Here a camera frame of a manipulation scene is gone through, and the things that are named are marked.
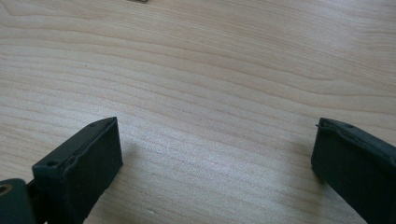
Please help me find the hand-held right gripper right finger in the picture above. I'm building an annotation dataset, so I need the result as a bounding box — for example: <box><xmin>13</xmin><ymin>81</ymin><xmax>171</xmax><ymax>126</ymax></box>
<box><xmin>310</xmin><ymin>117</ymin><xmax>396</xmax><ymax>224</ymax></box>

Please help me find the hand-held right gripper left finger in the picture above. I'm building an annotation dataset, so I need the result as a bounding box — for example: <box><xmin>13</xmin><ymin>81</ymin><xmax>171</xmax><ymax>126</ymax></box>
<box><xmin>32</xmin><ymin>117</ymin><xmax>123</xmax><ymax>224</ymax></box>

